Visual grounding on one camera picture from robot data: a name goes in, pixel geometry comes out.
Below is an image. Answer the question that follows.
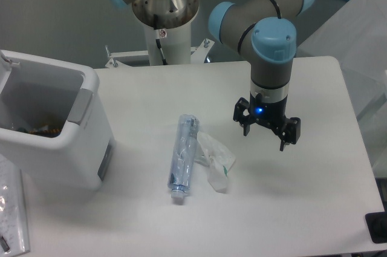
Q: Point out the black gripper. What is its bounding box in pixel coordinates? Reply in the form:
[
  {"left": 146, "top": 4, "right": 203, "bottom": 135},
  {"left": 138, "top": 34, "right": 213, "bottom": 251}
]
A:
[{"left": 233, "top": 95, "right": 301, "bottom": 152}]

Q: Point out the crushed clear plastic bottle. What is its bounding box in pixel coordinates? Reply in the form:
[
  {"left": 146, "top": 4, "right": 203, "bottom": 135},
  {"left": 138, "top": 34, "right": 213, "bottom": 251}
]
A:
[{"left": 167, "top": 114, "right": 200, "bottom": 204}]

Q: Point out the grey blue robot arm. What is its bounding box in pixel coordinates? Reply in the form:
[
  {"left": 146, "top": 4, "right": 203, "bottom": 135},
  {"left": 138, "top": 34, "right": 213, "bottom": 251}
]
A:
[{"left": 112, "top": 0, "right": 314, "bottom": 146}]

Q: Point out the white trash can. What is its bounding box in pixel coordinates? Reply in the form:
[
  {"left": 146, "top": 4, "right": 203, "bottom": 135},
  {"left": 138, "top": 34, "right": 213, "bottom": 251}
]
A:
[{"left": 1, "top": 51, "right": 115, "bottom": 190}]

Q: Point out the trash inside can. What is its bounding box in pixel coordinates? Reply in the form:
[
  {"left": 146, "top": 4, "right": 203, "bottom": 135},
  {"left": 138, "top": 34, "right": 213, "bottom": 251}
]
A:
[{"left": 10, "top": 115, "right": 66, "bottom": 138}]

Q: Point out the crumpled clear plastic wrapper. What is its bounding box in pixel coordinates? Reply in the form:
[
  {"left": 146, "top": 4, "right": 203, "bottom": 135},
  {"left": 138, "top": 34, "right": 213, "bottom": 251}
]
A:
[{"left": 197, "top": 131, "right": 236, "bottom": 194}]

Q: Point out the grey side cabinet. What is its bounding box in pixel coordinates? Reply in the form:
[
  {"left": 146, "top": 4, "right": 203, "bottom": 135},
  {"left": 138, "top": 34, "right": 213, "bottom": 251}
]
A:
[{"left": 297, "top": 0, "right": 386, "bottom": 178}]

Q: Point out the black device at edge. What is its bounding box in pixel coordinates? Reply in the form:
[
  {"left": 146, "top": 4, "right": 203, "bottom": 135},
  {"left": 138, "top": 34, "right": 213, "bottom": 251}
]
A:
[{"left": 365, "top": 212, "right": 386, "bottom": 244}]

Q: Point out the paper notebook in sleeve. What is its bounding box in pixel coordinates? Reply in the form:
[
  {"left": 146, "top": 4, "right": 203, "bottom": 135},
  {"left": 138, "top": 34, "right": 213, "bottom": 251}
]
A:
[{"left": 1, "top": 157, "right": 30, "bottom": 256}]

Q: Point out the white pedestal base frame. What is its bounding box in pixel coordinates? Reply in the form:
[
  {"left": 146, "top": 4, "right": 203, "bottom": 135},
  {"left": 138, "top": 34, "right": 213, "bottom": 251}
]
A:
[{"left": 105, "top": 38, "right": 215, "bottom": 68}]

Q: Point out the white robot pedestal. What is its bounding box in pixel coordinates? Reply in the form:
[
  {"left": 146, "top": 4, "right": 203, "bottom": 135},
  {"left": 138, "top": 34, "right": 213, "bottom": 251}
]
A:
[{"left": 131, "top": 0, "right": 200, "bottom": 66}]

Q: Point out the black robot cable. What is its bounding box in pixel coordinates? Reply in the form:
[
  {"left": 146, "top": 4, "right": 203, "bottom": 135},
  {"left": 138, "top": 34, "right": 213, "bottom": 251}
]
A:
[{"left": 152, "top": 14, "right": 169, "bottom": 66}]

